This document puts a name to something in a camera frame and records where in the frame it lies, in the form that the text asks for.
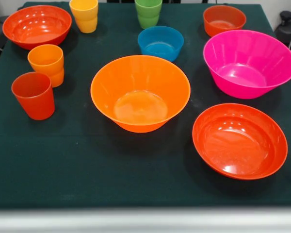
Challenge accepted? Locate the large orange bowl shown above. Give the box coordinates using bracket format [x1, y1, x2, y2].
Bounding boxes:
[90, 55, 191, 133]

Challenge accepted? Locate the large pink bowl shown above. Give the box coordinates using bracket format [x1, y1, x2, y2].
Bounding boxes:
[203, 30, 291, 100]

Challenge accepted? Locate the orange cup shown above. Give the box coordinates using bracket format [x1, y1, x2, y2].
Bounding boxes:
[27, 44, 65, 88]

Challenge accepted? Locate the small red bowl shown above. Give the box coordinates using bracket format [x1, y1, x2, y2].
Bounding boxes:
[203, 5, 247, 37]

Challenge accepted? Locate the blue bowl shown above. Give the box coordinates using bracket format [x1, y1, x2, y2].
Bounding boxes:
[137, 26, 184, 63]

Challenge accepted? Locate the dark green table cloth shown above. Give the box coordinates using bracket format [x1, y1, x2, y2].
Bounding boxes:
[0, 1, 291, 209]

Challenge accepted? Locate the large red bowl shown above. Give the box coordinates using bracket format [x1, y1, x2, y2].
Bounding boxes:
[2, 5, 72, 51]
[192, 103, 289, 181]

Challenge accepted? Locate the green cup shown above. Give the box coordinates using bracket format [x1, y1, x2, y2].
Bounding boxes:
[134, 0, 163, 30]

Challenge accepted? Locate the yellow cup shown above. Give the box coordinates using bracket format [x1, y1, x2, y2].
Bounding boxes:
[69, 0, 99, 34]

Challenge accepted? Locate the red cup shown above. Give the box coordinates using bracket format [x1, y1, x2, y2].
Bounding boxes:
[11, 71, 56, 121]

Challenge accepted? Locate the black round device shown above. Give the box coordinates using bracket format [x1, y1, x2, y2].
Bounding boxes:
[274, 11, 291, 53]

